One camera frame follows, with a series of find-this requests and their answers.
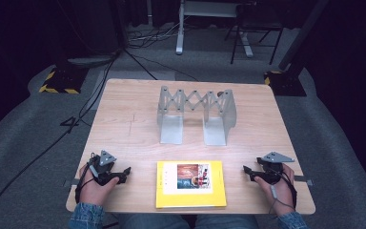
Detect white desk frame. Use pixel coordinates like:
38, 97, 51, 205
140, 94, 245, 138
174, 0, 255, 59

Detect black metal chair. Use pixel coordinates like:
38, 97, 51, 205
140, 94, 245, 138
224, 2, 284, 66

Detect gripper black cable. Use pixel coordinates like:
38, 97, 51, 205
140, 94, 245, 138
267, 165, 298, 216
74, 152, 100, 204

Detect yellow book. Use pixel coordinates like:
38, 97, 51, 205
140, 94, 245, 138
154, 159, 228, 210

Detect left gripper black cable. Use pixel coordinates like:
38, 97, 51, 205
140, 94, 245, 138
74, 152, 100, 204

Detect grey metal expandable book stand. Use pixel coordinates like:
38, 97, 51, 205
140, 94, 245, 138
156, 85, 238, 147

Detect grey metal table bracket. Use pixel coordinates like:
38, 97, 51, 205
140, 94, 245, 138
63, 178, 81, 188
293, 175, 315, 187

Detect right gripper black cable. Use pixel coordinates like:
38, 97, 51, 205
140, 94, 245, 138
267, 165, 298, 216

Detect long black floor cable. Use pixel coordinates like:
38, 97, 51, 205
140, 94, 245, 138
0, 51, 122, 229

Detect person's right hand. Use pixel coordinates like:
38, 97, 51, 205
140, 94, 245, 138
254, 163, 296, 218

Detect bundle of floor cables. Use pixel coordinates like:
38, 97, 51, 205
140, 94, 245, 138
125, 18, 201, 82

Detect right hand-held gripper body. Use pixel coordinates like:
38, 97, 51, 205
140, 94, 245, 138
255, 151, 295, 186

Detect dark slanted stand pole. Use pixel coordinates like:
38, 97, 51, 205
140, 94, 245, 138
277, 0, 330, 73

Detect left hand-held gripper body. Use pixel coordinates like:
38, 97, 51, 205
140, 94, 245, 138
90, 150, 118, 187

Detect black stand base hazard stripes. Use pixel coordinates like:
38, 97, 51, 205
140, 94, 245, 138
38, 65, 90, 95
264, 69, 308, 97

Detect person's left hand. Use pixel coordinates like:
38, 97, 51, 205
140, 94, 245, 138
77, 163, 121, 207

